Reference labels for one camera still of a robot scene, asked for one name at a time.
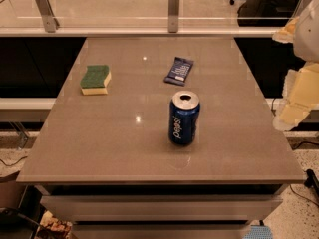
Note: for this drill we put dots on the left metal railing post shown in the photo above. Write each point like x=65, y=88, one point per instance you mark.
x=49, y=20

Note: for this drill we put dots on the metal drawer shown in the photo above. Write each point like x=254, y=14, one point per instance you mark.
x=162, y=207
x=144, y=231

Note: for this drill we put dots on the blue pepsi can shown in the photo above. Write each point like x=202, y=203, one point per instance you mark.
x=184, y=111

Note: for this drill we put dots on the lower metal drawer front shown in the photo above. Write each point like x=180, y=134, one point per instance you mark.
x=144, y=231

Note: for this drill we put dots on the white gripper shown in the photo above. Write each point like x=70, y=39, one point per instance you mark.
x=309, y=34

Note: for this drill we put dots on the black office chair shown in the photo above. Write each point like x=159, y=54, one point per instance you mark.
x=265, y=13

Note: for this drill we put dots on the upper metal drawer front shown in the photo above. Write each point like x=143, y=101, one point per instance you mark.
x=162, y=207

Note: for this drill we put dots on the green yellow sponge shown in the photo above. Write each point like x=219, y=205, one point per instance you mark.
x=95, y=80

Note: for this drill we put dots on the middle metal railing post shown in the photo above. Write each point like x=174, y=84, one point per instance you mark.
x=173, y=16

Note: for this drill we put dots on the dark blue snack wrapper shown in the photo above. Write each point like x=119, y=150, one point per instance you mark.
x=179, y=71

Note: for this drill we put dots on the snack tray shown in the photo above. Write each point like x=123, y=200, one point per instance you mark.
x=53, y=228

